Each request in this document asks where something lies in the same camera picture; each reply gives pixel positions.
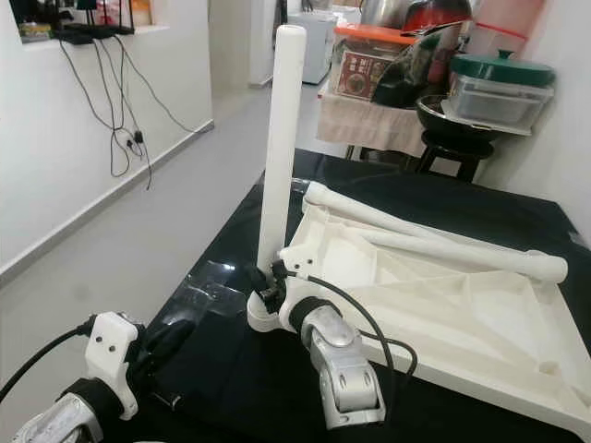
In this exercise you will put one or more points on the beige striped cloth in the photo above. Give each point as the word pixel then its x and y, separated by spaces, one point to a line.
pixel 369 125

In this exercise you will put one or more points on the silver cooking pot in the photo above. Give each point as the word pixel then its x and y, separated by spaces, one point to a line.
pixel 383 9

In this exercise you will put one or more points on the black power adapter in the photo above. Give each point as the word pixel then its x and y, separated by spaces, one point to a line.
pixel 138 137

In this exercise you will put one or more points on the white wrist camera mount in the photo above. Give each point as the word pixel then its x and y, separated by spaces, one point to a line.
pixel 115 360
pixel 305 263

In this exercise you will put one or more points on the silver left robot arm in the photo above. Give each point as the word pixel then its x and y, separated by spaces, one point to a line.
pixel 69 420

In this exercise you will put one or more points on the large clear tape patch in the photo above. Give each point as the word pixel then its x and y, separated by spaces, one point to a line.
pixel 222 281

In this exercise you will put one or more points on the pale pink container red band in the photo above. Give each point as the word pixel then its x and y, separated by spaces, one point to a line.
pixel 512 23

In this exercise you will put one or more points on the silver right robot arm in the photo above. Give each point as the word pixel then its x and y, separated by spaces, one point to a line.
pixel 342 369

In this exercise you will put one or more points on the white plastic children table top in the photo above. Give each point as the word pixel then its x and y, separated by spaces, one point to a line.
pixel 462 305

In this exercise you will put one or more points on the white chest freezer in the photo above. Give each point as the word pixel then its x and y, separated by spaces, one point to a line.
pixel 319 41

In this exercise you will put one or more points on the green lid clear container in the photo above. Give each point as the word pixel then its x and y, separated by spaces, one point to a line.
pixel 503 83

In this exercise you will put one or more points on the black tablecloth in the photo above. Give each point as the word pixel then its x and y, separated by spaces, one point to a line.
pixel 222 388

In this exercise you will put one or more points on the orange lid storage box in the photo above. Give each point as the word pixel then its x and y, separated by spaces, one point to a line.
pixel 369 60

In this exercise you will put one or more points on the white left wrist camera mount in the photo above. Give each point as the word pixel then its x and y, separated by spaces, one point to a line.
pixel 115 360

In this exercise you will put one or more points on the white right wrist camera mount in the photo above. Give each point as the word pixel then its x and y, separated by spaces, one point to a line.
pixel 305 263

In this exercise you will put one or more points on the black bag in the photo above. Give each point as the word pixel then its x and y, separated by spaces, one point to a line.
pixel 411 65

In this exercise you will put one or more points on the red black pan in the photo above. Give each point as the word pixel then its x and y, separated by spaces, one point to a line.
pixel 434 14

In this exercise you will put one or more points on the black wok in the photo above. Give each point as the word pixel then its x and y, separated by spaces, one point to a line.
pixel 452 120

